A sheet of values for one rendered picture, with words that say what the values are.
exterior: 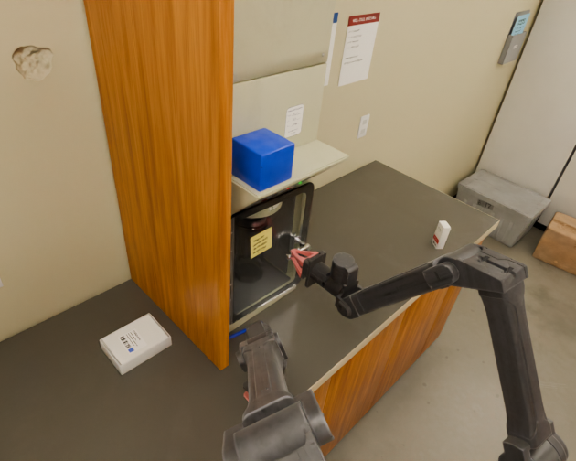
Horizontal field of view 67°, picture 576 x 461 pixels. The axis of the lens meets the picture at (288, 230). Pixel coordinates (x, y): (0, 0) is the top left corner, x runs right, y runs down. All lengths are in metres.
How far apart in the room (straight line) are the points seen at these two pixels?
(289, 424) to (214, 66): 0.58
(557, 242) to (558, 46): 1.38
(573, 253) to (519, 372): 2.92
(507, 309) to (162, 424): 0.86
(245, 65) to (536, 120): 3.19
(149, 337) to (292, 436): 0.94
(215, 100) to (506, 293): 0.59
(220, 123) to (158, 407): 0.77
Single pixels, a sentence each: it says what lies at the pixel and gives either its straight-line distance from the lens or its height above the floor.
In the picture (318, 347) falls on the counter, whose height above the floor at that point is 0.94.
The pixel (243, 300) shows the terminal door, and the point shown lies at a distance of 1.32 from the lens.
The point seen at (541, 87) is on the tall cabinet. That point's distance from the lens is 3.87.
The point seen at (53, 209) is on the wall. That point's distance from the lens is 1.37.
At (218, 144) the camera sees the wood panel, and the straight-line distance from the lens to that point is 0.85.
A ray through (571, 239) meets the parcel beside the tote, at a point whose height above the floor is 0.27.
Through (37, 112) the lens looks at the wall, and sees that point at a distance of 1.25.
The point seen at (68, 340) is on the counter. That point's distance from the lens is 1.47.
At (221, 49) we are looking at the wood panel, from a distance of 0.79.
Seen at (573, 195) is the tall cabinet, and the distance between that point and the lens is 4.01.
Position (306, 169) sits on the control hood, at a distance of 1.06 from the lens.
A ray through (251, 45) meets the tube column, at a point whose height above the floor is 1.78.
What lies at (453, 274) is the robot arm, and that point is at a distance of 0.83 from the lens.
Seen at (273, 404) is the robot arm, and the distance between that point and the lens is 0.53.
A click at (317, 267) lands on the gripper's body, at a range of 1.21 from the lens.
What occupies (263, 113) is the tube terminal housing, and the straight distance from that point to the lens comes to 1.03.
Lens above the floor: 2.02
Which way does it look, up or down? 37 degrees down
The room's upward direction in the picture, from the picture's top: 7 degrees clockwise
